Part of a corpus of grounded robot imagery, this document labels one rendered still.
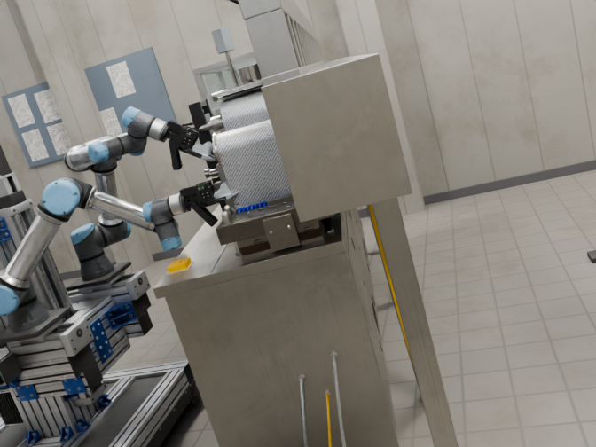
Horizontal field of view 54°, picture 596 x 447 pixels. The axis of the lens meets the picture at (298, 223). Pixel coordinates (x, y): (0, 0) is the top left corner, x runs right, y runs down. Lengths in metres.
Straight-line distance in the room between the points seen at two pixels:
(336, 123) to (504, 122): 4.14
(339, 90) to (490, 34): 4.06
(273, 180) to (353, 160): 0.90
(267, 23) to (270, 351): 1.18
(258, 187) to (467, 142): 3.40
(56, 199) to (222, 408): 0.93
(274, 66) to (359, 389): 1.25
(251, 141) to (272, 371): 0.81
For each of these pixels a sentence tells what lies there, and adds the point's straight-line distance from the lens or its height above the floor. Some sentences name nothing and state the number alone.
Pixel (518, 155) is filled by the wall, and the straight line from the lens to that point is 5.39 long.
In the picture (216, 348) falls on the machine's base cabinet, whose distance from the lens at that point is 2.10.
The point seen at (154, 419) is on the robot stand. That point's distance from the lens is 2.82.
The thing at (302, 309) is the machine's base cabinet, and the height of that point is 0.70.
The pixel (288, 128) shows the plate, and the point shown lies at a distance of 1.25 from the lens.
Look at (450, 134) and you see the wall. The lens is 5.32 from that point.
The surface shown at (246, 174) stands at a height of 1.15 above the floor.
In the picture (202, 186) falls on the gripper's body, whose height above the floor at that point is 1.15.
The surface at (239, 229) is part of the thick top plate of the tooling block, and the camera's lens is 1.98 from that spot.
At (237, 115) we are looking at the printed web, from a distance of 2.36.
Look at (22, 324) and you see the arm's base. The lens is 2.48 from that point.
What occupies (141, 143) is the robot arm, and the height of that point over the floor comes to 1.36.
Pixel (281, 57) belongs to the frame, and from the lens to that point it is 1.26.
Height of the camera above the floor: 1.45
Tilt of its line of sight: 14 degrees down
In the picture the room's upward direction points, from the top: 16 degrees counter-clockwise
